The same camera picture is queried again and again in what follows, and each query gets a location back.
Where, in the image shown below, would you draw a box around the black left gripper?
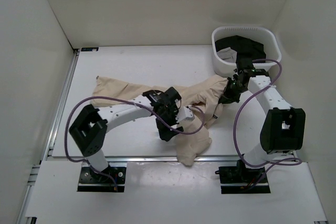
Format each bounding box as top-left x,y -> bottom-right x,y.
154,104 -> 183,141

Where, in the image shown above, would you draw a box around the beige trousers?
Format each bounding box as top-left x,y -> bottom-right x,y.
92,75 -> 228,166

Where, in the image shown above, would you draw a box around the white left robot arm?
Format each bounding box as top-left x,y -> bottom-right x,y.
69,87 -> 194,182

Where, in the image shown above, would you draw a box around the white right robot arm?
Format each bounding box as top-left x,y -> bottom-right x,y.
219,57 -> 306,182

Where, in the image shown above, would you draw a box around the black trousers in basket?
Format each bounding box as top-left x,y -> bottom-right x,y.
215,35 -> 266,63

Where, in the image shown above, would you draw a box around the white plastic basket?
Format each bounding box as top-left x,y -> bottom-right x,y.
212,25 -> 282,77

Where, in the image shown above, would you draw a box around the black label sticker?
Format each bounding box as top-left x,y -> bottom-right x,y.
80,47 -> 99,52

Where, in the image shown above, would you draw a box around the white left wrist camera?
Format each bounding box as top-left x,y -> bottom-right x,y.
175,106 -> 195,124

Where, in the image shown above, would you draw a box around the aluminium front rail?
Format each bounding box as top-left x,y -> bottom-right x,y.
106,155 -> 239,163

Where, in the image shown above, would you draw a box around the aluminium rail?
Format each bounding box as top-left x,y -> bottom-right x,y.
15,48 -> 81,223
287,152 -> 299,162
106,155 -> 239,163

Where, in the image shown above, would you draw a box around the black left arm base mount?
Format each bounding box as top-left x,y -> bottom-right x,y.
77,163 -> 127,193

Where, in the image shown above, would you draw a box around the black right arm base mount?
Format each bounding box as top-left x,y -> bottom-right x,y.
215,160 -> 271,194

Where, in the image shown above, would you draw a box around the aluminium right side rail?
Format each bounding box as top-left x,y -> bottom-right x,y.
287,152 -> 299,162

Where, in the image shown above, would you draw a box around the aluminium left side rail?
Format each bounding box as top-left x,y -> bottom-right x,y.
15,48 -> 81,223

